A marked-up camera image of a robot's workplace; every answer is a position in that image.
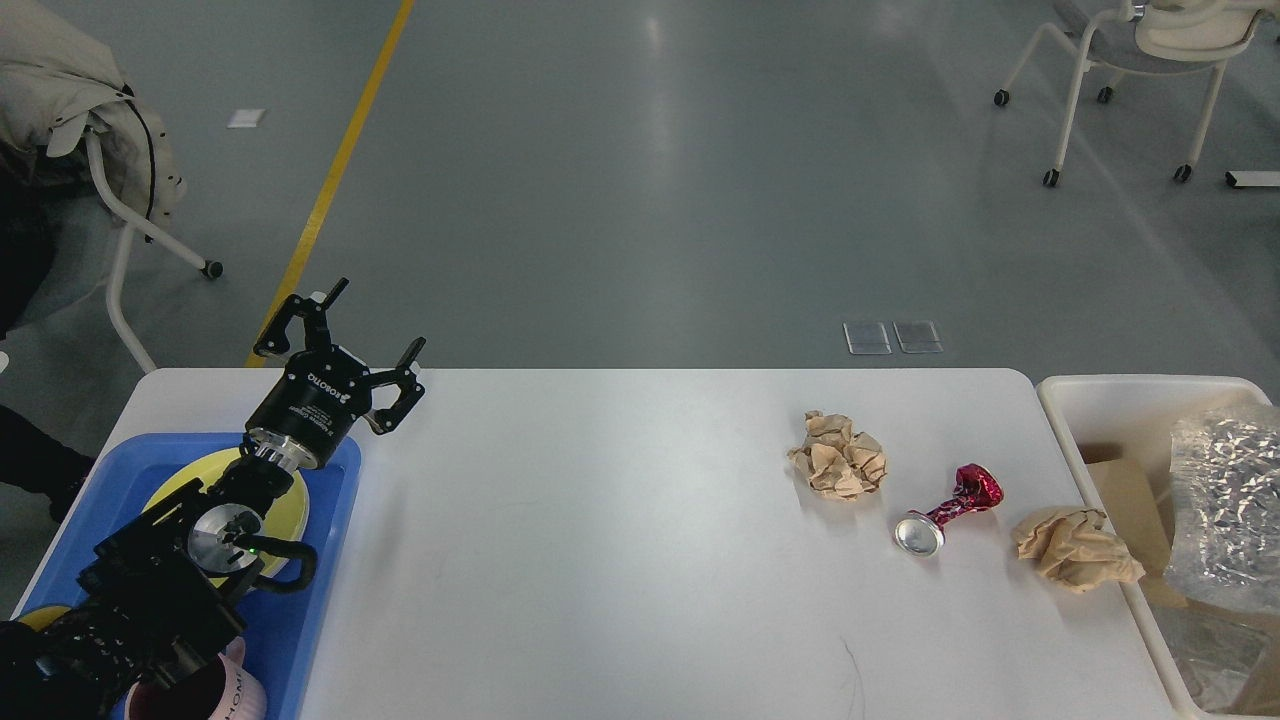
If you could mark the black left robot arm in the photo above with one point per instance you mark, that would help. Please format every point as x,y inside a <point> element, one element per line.
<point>161,596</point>

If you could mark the clear floor plate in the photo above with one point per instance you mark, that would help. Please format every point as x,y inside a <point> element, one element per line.
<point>867,338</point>
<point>918,337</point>

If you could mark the white floor bar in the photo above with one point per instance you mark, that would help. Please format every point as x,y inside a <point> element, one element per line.
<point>1252,179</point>

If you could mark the crushed red can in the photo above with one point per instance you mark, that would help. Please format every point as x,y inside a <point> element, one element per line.
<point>922,534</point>

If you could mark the yellow plastic plate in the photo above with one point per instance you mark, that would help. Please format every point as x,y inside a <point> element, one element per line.
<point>286,519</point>

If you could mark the brown paper wad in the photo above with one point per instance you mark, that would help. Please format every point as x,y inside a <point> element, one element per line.
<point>1069,546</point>

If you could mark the clear floor plate right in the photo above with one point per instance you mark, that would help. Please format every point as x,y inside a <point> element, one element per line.
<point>918,337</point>

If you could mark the clear floor plate left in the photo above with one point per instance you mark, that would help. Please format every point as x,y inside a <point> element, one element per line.
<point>867,338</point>

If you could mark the brown paper bag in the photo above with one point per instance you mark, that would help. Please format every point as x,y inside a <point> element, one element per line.
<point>1143,519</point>

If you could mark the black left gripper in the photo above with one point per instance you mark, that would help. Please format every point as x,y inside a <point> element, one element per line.
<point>323,388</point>

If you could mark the silver foil tray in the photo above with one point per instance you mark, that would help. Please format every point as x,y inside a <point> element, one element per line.
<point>1224,480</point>

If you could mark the brown paper ball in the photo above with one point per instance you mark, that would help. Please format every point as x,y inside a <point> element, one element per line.
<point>837,461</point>

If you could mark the white jacket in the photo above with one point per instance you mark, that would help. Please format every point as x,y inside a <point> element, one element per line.
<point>57,82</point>

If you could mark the beige plastic bin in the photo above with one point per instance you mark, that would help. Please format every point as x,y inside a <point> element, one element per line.
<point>1099,418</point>

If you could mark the blue yellow mug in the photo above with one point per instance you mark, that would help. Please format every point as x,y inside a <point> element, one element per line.
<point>41,618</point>

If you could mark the blue plastic tray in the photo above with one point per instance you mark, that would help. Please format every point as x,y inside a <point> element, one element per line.
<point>282,629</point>

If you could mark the pink mug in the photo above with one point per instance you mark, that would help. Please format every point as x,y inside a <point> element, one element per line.
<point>222,690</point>

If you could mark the white chair left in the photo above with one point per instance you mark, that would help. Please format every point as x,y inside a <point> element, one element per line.
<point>134,228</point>

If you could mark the white rolling chair right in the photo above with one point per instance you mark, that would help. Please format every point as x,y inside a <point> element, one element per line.
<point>1144,38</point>

